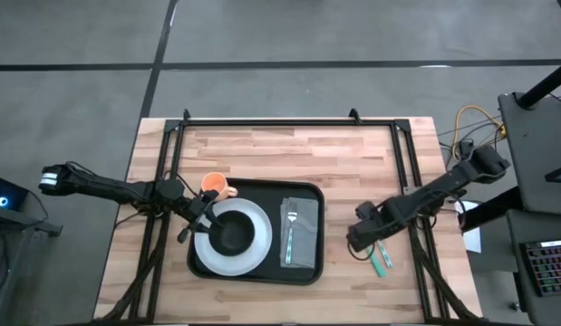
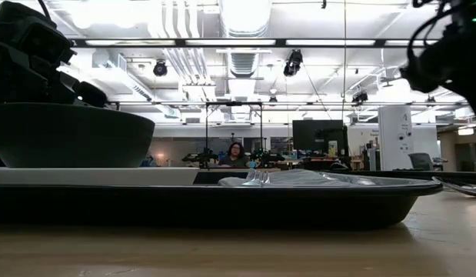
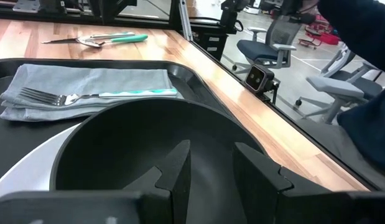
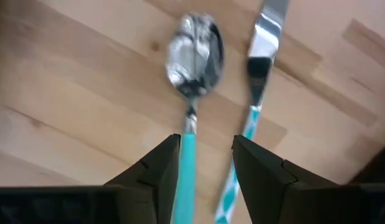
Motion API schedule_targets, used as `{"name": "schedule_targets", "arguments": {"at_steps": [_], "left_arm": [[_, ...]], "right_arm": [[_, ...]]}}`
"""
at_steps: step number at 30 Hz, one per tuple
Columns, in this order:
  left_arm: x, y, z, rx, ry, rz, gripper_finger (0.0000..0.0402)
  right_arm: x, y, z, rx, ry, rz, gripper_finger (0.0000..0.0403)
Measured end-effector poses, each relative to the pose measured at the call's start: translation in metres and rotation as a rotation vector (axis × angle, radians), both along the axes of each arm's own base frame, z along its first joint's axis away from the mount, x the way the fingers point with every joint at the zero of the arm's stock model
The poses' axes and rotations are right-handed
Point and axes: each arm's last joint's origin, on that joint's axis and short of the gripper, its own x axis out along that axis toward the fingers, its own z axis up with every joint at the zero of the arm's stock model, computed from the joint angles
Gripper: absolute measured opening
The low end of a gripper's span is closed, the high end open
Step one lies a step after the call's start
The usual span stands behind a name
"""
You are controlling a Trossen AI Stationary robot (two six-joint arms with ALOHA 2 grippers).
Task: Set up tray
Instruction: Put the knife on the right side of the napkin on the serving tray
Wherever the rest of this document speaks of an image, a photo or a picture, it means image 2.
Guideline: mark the dark grey bowl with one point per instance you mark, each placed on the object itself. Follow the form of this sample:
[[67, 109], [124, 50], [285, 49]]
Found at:
[[68, 134]]

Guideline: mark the clear plastic knife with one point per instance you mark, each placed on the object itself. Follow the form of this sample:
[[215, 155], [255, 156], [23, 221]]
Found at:
[[464, 189]]

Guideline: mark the white round plate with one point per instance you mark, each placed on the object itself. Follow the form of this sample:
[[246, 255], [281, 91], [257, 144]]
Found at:
[[87, 176]]

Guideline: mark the clear plastic fork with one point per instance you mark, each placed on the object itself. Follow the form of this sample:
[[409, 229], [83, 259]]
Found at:
[[257, 177]]

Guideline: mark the black plastic tray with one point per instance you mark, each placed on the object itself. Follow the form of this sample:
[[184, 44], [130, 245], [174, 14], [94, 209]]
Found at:
[[184, 207]]

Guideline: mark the white column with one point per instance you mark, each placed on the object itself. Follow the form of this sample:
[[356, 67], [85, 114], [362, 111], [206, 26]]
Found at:
[[395, 131]]

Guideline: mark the grey office chair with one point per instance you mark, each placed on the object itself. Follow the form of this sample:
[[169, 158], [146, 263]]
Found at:
[[420, 161]]

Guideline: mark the black monitor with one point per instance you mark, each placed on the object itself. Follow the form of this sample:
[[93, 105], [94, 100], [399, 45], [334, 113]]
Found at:
[[318, 134]]

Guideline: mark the black ceiling spotlight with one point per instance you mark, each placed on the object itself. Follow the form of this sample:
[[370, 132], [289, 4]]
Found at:
[[293, 63], [160, 68]]

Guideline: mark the person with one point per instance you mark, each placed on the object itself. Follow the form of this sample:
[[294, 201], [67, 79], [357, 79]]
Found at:
[[235, 157]]

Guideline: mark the black metal table frame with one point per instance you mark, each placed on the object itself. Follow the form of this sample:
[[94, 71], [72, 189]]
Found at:
[[460, 175]]

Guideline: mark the white ventilation duct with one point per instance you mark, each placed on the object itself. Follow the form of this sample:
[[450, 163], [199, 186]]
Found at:
[[243, 23]]

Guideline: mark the black stand frame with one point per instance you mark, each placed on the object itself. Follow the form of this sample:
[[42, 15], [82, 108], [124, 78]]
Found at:
[[234, 103]]

